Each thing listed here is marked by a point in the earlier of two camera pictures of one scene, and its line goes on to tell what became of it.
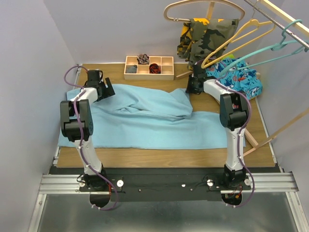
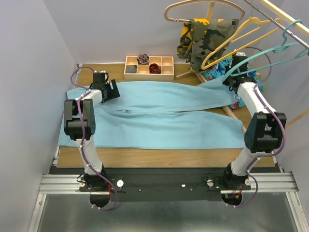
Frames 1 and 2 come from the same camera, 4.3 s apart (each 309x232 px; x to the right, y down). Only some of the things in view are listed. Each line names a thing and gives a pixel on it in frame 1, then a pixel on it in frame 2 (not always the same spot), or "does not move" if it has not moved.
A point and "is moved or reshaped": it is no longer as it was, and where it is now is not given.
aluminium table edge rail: x=77 y=74 does not move
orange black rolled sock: x=154 y=68 does not move
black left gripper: x=108 y=91 -> x=114 y=93
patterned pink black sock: x=143 y=59 does not move
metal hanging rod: x=272 y=19 does not move
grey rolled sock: x=131 y=69 does not move
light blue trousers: x=123 y=116 is moved or reshaped
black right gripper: x=188 y=89 -> x=227 y=67
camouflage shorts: x=201 y=38 does not move
